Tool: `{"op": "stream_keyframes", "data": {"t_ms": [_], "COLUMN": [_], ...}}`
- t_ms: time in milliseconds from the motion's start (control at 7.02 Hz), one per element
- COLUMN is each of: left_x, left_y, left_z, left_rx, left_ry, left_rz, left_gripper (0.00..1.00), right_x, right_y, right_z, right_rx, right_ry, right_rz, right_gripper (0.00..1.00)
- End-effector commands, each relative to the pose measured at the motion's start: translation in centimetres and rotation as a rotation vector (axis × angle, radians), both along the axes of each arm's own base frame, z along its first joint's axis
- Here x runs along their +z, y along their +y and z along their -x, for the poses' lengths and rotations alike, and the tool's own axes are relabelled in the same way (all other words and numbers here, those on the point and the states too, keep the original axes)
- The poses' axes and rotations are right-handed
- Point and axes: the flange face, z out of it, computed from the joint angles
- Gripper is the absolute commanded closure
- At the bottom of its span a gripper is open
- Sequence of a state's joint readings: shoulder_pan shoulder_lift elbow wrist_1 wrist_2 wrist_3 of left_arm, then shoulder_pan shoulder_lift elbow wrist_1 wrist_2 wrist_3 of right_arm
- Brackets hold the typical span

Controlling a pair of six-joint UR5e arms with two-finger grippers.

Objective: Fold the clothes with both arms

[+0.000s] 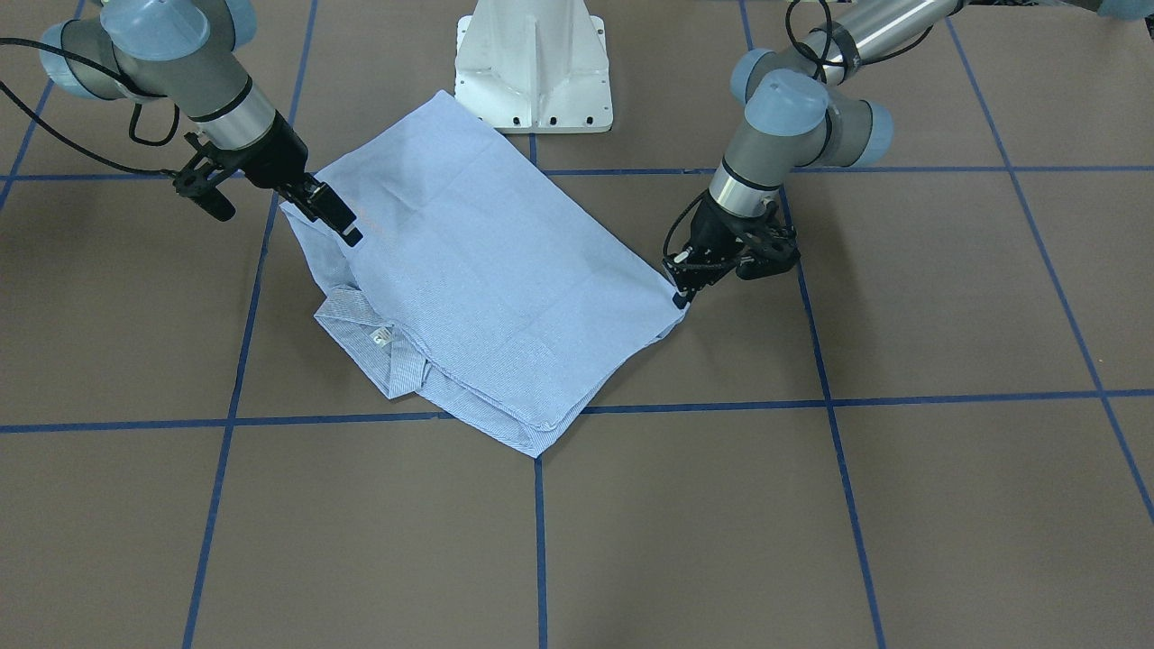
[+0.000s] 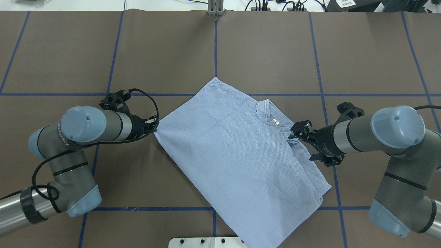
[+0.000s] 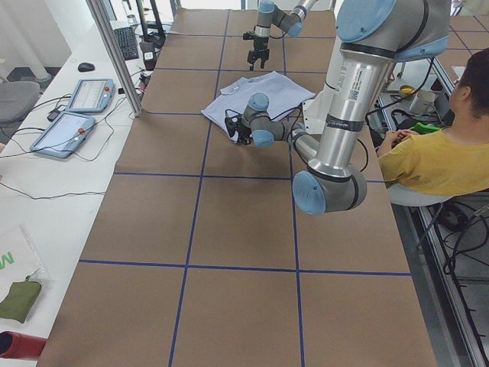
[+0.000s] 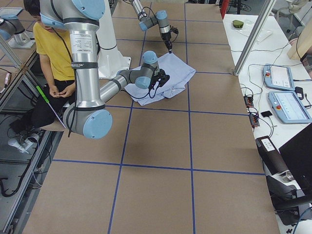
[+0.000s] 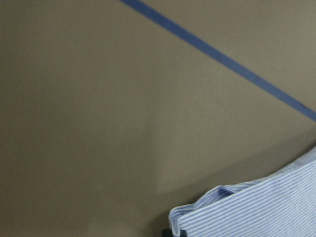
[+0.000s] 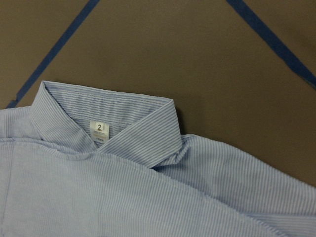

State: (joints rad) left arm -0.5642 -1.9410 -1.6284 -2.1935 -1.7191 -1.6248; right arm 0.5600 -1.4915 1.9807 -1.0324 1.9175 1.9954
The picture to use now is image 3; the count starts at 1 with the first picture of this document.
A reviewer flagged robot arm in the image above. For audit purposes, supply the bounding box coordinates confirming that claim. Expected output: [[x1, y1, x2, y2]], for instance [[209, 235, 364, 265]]
[[226, 1, 451, 215], [242, 1, 316, 71]]

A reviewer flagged white cup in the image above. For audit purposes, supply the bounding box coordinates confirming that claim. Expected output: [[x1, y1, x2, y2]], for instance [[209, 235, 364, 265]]
[[409, 89, 437, 115]]

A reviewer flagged clear plastic bag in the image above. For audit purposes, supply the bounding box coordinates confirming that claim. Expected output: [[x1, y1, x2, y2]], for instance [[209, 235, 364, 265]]
[[1, 225, 51, 324]]

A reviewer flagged teach pendant tablet near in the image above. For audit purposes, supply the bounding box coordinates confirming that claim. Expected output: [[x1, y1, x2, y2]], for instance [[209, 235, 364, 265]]
[[30, 112, 96, 158]]

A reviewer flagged grey office chair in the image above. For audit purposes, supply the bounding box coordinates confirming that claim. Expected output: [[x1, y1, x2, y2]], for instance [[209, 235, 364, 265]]
[[1, 81, 40, 124]]

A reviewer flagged green folded cloth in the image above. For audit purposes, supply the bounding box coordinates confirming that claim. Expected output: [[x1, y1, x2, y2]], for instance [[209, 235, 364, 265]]
[[1, 281, 42, 323]]

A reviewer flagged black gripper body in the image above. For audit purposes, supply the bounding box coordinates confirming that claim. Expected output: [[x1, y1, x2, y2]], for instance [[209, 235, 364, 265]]
[[253, 36, 270, 61], [237, 125, 252, 137]]

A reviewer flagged red cylindrical bottle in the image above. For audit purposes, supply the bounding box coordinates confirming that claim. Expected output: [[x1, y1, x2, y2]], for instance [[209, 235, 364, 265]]
[[1, 331, 47, 361]]

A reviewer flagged blue striped button-up shirt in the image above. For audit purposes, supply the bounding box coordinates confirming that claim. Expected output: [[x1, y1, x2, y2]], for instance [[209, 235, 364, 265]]
[[202, 71, 315, 148]]

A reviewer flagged teach pendant tablet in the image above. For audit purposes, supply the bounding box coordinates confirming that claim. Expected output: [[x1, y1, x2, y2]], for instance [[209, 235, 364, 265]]
[[30, 112, 96, 158], [66, 79, 115, 113]]

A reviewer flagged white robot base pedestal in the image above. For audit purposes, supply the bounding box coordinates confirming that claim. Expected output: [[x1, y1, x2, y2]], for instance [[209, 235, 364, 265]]
[[301, 0, 347, 135]]

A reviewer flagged grey aluminium frame post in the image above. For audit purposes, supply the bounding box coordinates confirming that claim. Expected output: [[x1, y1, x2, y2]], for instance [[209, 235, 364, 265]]
[[86, 0, 143, 118]]

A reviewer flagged black keyboard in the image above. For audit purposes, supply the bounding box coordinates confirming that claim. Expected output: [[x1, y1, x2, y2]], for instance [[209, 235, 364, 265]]
[[113, 27, 139, 60]]

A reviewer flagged teach pendant tablet far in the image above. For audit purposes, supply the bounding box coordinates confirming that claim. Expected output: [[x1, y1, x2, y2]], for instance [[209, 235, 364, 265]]
[[66, 79, 115, 113]]

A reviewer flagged person in yellow shirt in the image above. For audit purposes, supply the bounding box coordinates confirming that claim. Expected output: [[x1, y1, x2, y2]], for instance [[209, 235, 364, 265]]
[[377, 49, 488, 196]]

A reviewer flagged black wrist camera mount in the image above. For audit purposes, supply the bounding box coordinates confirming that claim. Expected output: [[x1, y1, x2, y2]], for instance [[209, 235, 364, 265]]
[[242, 31, 256, 41], [225, 115, 241, 138]]

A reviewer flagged black computer mouse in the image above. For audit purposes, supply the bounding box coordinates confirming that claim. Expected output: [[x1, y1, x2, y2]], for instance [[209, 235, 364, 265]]
[[77, 62, 96, 73]]

